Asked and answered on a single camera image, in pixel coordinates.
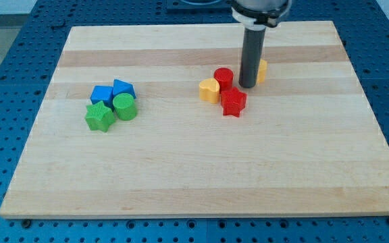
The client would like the yellow hexagon block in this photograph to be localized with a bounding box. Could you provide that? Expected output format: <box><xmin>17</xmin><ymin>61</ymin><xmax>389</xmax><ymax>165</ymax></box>
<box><xmin>257</xmin><ymin>59</ymin><xmax>267</xmax><ymax>84</ymax></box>

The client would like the blue triangle block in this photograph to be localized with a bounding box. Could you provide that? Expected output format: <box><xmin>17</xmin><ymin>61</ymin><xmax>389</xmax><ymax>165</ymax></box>
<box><xmin>113</xmin><ymin>79</ymin><xmax>136</xmax><ymax>99</ymax></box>

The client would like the blue cube block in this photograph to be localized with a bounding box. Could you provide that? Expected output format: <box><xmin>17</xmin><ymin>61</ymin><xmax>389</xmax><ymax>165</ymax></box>
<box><xmin>90</xmin><ymin>86</ymin><xmax>114</xmax><ymax>110</ymax></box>

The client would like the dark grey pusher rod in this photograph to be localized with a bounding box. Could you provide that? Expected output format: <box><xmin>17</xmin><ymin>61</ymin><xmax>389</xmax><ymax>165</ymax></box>
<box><xmin>238</xmin><ymin>28</ymin><xmax>266</xmax><ymax>88</ymax></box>

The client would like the wooden board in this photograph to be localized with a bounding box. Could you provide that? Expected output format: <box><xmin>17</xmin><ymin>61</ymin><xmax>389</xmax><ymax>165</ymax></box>
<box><xmin>0</xmin><ymin>21</ymin><xmax>389</xmax><ymax>219</ymax></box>

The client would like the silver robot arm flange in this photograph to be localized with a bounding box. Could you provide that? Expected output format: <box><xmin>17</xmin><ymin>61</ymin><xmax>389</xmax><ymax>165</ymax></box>
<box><xmin>231</xmin><ymin>0</ymin><xmax>294</xmax><ymax>31</ymax></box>

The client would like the green cylinder block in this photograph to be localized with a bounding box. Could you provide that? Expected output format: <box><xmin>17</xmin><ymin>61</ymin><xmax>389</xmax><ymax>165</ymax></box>
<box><xmin>113</xmin><ymin>93</ymin><xmax>138</xmax><ymax>121</ymax></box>

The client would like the green star block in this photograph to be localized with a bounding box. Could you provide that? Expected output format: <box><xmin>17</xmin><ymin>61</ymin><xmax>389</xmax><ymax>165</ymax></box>
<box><xmin>84</xmin><ymin>101</ymin><xmax>115</xmax><ymax>132</ymax></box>

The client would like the red star block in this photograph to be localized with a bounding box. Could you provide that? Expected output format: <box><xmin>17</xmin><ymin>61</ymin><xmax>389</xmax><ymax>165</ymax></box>
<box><xmin>220</xmin><ymin>87</ymin><xmax>247</xmax><ymax>117</ymax></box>

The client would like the yellow heart block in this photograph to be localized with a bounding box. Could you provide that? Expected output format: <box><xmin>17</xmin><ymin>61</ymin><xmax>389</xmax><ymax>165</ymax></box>
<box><xmin>199</xmin><ymin>78</ymin><xmax>220</xmax><ymax>104</ymax></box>

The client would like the red cylinder block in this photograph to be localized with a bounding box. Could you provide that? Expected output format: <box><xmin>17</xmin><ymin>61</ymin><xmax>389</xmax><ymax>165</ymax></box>
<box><xmin>213</xmin><ymin>67</ymin><xmax>234</xmax><ymax>92</ymax></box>

